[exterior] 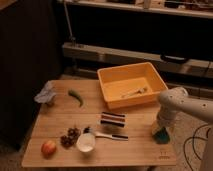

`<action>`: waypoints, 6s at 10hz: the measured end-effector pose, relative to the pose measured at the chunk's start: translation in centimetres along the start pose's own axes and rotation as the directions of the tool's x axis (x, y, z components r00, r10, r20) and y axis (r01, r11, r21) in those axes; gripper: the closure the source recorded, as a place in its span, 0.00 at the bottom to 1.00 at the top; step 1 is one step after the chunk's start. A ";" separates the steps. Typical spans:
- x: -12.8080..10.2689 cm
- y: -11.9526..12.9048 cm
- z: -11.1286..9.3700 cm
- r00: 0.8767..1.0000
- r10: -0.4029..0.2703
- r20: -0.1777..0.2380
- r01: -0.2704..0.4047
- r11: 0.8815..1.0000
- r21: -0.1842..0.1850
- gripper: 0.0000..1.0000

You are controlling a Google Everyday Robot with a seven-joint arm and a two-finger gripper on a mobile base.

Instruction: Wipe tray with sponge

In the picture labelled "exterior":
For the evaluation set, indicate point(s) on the metal pole stand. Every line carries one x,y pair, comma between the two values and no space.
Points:
71,36

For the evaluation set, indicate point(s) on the yellow plastic tray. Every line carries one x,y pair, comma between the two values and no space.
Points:
119,80

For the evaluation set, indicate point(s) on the metal shelf rail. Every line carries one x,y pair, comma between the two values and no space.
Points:
122,57

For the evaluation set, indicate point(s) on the white utensil in tray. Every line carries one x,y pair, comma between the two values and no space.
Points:
140,91

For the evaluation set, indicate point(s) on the green sponge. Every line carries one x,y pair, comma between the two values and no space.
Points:
162,137

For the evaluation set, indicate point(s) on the striped handle spoon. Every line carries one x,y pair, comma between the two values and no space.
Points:
105,135

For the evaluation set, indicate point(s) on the upper shelf board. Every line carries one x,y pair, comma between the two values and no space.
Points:
139,8

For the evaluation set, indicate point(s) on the white bowl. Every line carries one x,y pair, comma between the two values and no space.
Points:
86,142

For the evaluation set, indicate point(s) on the bunch of dark grapes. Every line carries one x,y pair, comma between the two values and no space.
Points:
70,138

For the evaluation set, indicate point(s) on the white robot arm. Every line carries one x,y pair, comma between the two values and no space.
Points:
177,100

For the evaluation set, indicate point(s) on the crumpled grey cloth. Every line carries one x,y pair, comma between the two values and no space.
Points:
46,95

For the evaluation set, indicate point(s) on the red apple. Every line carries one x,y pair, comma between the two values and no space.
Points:
48,148

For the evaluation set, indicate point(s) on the green chili pepper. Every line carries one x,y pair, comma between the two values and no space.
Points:
77,96

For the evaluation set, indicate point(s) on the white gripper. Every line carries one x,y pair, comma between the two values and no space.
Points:
157,129

